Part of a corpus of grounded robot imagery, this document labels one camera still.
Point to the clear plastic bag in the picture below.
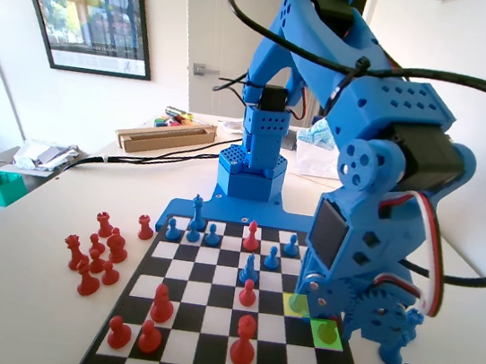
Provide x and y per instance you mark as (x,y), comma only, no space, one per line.
(313,162)

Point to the grey flat pad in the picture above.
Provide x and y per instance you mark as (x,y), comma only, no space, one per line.
(290,140)

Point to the blue king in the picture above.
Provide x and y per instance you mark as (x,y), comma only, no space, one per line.
(197,214)

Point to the black and white chessboard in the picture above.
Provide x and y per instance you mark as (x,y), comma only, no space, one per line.
(191,292)

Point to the long cardboard box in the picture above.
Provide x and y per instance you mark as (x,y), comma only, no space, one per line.
(165,139)

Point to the blue chess bishop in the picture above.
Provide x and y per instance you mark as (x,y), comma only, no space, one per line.
(249,273)
(391,354)

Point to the blue white patterned bag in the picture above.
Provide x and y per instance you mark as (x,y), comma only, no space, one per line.
(315,133)

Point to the blue 3D-printed robot arm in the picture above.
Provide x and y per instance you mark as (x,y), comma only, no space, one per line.
(372,100)

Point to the crumpled paper foil pile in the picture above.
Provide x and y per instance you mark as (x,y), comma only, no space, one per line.
(45,156)

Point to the pack of coloured markers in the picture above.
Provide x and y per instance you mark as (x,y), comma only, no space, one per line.
(167,123)

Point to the silver cylinder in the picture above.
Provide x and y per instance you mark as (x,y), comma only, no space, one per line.
(178,112)

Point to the blue geared gripper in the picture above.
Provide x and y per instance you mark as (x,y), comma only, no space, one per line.
(346,301)

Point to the white paper sheets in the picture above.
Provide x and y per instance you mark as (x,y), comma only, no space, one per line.
(231,127)

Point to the red chess king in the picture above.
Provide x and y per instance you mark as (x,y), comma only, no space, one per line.
(243,349)

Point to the blue chess rook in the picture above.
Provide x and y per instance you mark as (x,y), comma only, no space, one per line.
(416,319)

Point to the blue arm base plate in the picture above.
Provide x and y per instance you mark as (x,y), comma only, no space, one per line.
(229,212)

